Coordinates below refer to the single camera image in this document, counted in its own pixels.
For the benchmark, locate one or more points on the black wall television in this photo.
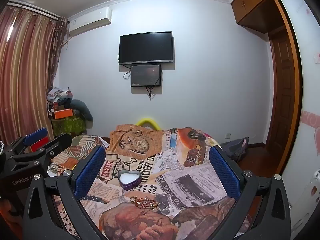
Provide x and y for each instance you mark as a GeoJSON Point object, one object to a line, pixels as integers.
{"type": "Point", "coordinates": [146, 47]}

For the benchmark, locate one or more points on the white wall socket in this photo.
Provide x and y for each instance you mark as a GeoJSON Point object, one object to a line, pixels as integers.
{"type": "Point", "coordinates": [227, 136]}

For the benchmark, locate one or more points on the striped curtain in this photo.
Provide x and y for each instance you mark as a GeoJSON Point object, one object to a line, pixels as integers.
{"type": "Point", "coordinates": [25, 67]}

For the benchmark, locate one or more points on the white wardrobe door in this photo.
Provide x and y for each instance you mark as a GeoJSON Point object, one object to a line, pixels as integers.
{"type": "Point", "coordinates": [305, 80]}

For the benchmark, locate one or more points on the wooden overhead cabinet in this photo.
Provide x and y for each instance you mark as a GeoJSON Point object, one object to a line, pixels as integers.
{"type": "Point", "coordinates": [247, 2]}

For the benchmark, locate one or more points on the small black monitor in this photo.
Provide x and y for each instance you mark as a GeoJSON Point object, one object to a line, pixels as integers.
{"type": "Point", "coordinates": [145, 75]}

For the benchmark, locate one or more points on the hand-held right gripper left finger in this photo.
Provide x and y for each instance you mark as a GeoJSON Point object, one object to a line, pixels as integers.
{"type": "Point", "coordinates": [90, 172]}

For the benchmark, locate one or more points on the yellow toy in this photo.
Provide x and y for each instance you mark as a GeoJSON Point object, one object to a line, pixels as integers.
{"type": "Point", "coordinates": [147, 120]}

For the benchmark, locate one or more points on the purple heart-shaped tin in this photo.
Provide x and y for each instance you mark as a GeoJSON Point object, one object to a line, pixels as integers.
{"type": "Point", "coordinates": [128, 179]}

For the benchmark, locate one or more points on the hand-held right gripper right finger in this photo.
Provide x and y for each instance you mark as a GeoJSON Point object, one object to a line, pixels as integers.
{"type": "Point", "coordinates": [225, 172]}

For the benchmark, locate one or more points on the green box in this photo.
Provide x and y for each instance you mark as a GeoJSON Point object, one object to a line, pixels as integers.
{"type": "Point", "coordinates": [67, 126]}

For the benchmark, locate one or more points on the pile of gold jewelry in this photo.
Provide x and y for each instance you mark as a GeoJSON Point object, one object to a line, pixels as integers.
{"type": "Point", "coordinates": [143, 202]}

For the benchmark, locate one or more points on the grey neck pillow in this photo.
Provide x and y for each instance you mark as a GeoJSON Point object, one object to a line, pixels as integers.
{"type": "Point", "coordinates": [81, 110]}

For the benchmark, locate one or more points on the orange box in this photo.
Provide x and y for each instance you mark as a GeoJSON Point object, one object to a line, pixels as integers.
{"type": "Point", "coordinates": [63, 113]}

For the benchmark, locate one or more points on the white plush toy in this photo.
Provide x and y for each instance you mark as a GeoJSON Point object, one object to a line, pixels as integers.
{"type": "Point", "coordinates": [61, 93]}

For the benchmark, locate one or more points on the dark bag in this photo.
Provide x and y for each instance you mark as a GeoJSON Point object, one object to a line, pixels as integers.
{"type": "Point", "coordinates": [235, 147]}

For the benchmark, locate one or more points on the printed blanket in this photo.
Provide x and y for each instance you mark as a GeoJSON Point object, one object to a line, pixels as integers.
{"type": "Point", "coordinates": [155, 155]}

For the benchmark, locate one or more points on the brown wooden door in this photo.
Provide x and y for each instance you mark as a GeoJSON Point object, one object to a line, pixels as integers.
{"type": "Point", "coordinates": [282, 92]}

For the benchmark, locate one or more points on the white air conditioner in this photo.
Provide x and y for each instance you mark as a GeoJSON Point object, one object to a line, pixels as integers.
{"type": "Point", "coordinates": [90, 22]}

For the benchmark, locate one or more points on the red box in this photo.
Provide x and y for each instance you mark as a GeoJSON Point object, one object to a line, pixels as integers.
{"type": "Point", "coordinates": [40, 143]}

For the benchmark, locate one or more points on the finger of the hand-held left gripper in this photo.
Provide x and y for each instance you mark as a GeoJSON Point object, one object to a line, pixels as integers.
{"type": "Point", "coordinates": [61, 140]}
{"type": "Point", "coordinates": [35, 135]}

